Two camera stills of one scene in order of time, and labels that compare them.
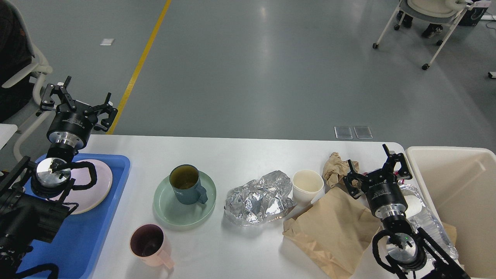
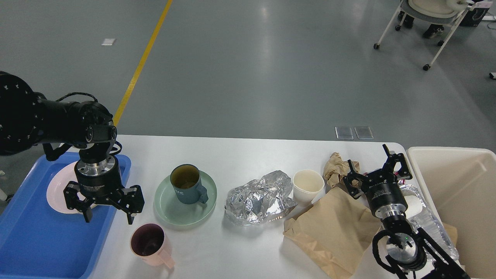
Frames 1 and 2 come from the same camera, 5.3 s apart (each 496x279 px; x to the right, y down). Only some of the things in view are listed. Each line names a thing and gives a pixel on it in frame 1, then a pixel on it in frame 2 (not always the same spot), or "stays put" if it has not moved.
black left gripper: (70, 124) to (99, 181)
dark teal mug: (185, 179) stays put
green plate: (169, 210) stays put
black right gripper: (386, 199) stays put
